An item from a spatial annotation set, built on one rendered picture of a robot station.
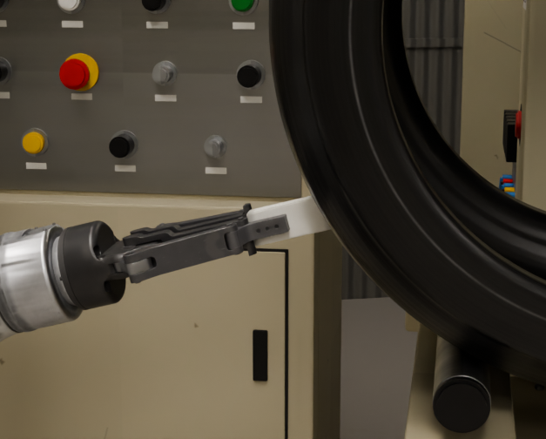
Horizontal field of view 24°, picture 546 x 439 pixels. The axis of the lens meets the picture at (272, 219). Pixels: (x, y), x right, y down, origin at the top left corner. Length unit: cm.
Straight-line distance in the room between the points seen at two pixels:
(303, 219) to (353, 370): 277
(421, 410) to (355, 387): 262
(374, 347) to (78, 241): 300
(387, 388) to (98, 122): 206
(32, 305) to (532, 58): 55
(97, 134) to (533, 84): 71
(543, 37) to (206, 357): 72
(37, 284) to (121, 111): 71
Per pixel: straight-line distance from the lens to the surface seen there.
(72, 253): 110
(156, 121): 177
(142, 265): 106
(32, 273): 111
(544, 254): 124
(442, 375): 101
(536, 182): 133
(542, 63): 131
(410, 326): 134
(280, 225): 107
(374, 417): 348
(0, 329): 114
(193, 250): 106
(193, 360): 179
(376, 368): 386
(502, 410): 110
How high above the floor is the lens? 125
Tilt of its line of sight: 12 degrees down
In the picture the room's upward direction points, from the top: straight up
